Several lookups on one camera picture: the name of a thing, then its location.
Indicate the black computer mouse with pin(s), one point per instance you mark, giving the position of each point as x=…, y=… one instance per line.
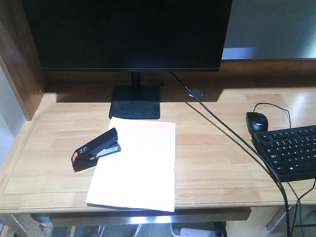
x=256, y=122

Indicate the black computer monitor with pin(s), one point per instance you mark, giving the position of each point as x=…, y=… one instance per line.
x=132, y=36

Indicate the black keyboard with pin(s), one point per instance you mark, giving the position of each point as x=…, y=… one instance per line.
x=291, y=152

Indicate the white power strip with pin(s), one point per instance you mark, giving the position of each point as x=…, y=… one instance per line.
x=190, y=232

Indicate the wooden desk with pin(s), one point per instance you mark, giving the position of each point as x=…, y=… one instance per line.
x=65, y=110

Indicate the white paper sheet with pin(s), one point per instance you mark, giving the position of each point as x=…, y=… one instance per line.
x=142, y=174

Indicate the black orange stapler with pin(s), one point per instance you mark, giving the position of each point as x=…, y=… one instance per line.
x=88, y=154

